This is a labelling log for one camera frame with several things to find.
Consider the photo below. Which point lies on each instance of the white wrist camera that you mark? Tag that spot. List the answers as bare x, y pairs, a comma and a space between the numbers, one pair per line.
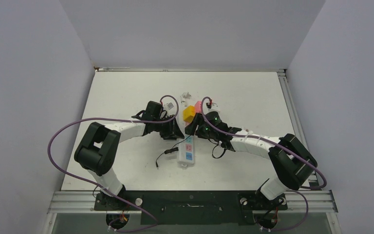
212, 107
170, 108

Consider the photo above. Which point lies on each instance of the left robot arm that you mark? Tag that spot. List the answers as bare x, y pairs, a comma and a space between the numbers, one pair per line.
97, 150

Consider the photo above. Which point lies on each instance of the yellow cube socket adapter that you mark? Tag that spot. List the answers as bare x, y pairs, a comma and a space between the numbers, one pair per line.
189, 114

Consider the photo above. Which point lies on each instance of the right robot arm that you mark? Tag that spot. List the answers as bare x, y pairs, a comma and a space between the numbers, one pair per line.
292, 162

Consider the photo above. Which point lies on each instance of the black charger with cable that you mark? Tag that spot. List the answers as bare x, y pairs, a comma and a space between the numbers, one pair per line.
173, 149

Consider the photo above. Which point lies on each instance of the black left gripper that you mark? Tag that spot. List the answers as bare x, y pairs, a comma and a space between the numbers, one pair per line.
172, 132

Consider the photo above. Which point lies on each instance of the white power strip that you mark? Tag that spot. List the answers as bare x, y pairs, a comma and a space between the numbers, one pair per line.
185, 153

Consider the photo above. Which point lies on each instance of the aluminium frame rail right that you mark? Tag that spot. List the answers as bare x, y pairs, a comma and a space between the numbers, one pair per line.
296, 123

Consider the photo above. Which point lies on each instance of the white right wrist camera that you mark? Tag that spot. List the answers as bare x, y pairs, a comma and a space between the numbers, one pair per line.
212, 107

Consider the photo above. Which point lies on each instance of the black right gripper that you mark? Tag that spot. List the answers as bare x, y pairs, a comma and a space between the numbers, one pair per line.
198, 120

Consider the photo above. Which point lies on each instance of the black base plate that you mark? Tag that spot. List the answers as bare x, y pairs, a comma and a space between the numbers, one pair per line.
193, 207

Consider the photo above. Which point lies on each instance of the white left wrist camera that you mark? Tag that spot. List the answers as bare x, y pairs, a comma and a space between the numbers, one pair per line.
170, 108

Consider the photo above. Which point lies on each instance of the pink extension socket plug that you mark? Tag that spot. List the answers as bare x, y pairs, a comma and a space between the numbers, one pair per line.
198, 107

